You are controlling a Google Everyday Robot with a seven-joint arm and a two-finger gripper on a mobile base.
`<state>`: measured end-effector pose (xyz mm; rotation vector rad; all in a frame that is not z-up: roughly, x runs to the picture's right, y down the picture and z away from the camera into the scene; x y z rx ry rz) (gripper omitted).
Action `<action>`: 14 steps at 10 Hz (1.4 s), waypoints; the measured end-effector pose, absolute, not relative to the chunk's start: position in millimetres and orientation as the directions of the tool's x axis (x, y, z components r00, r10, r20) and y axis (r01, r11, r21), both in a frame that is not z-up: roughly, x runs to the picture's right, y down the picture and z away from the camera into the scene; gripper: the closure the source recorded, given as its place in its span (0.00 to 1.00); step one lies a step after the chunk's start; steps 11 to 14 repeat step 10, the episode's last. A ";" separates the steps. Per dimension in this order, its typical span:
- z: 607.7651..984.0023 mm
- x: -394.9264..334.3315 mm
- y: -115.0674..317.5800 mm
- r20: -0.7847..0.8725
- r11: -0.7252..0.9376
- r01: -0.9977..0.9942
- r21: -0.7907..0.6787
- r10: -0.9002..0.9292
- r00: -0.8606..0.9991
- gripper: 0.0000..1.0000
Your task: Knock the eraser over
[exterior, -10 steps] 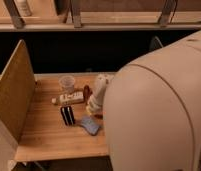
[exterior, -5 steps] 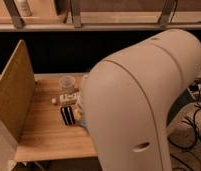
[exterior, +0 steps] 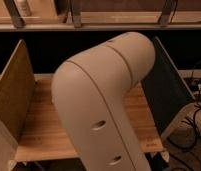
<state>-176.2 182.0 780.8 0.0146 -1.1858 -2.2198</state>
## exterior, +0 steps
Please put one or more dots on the left wooden side panel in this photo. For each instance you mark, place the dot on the left wooden side panel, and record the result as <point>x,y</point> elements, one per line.
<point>17,84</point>

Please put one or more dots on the wooden back shelf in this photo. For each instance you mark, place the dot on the wooden back shelf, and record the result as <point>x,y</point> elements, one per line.
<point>101,15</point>

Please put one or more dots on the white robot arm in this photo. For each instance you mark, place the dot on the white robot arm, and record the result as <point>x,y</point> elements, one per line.
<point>88,93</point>

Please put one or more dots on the white bottle on shelf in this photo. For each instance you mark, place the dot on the white bottle on shelf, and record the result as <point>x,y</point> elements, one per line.
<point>24,7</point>

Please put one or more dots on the right dark side panel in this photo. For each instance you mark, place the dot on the right dark side panel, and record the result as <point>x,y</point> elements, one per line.
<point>168,96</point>

